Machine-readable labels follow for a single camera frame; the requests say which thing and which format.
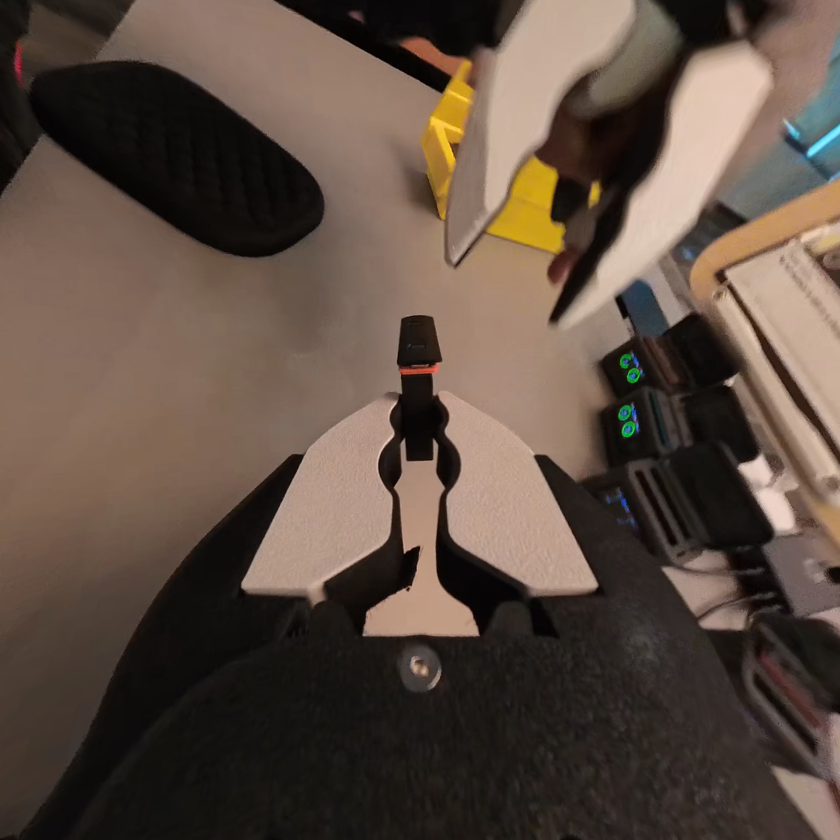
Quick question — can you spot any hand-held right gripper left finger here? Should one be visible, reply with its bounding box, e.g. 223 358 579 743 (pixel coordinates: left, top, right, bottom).
240 392 422 619

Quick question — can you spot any dark blue smartphone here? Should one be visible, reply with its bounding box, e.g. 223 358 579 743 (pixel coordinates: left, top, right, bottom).
616 281 672 329

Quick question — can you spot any yellow plastic bin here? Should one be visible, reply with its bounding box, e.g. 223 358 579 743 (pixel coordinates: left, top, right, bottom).
420 59 601 256

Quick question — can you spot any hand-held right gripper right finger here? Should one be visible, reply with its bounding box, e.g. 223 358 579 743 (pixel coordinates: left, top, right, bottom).
435 391 601 622

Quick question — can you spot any black battery charging case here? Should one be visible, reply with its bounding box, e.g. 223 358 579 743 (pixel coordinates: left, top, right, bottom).
600 314 739 398
581 445 774 567
600 386 759 463
740 613 840 782

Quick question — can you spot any black jacket orange stripe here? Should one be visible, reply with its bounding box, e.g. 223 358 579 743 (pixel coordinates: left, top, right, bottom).
0 0 32 194

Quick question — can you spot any person's left hand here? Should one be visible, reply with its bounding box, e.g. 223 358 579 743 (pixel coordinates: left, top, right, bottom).
535 112 664 284

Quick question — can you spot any black chair armrest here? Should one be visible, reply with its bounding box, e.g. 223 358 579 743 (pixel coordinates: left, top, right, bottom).
29 60 326 258

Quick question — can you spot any black battery red edge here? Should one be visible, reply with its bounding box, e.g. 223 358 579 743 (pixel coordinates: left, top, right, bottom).
755 650 828 726
640 335 677 389
396 315 444 462

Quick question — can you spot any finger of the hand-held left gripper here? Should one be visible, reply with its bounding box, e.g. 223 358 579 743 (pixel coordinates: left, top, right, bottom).
445 0 639 268
548 41 777 328

